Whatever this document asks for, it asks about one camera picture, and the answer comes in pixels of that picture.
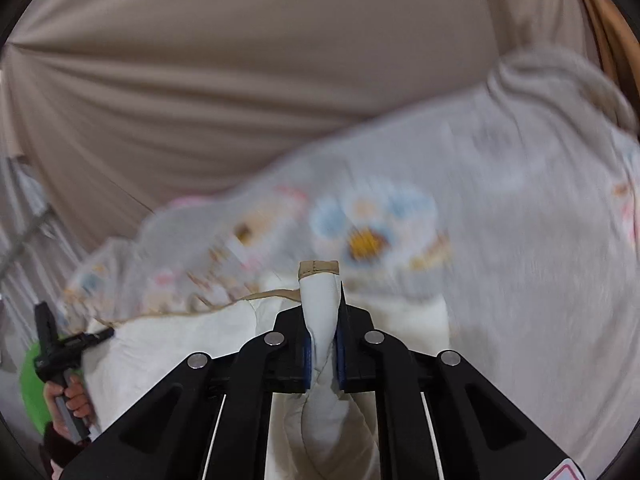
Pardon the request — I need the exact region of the white satin curtain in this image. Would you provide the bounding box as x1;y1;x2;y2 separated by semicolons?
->
0;152;91;418

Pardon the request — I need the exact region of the beige bed sheet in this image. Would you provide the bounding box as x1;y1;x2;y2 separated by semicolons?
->
0;0;601;253

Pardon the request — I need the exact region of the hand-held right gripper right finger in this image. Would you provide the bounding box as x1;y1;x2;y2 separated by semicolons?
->
335;282;581;480

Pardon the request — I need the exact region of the printed grey blanket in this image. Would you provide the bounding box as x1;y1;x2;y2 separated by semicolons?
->
62;50;640;480

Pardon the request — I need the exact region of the person's left hand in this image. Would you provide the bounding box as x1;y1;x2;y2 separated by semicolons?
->
43;374;97;442

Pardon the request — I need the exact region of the orange hanging cloth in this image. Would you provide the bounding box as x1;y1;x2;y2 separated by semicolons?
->
572;0;640;126

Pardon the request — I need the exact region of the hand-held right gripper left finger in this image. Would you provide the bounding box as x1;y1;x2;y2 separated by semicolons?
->
59;305;313;480

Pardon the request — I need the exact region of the grey metal rail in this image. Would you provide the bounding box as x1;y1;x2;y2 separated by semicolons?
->
0;212;53;273

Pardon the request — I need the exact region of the person's left forearm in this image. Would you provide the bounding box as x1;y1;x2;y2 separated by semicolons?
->
39;421;83;478

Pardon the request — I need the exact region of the cream quilted jacket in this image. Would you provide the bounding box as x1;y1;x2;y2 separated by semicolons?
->
80;260;452;480

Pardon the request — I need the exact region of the green cushion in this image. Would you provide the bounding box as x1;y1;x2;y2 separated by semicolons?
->
19;342;58;433

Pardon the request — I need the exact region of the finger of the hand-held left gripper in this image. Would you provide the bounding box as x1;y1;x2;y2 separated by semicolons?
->
62;328;115;353

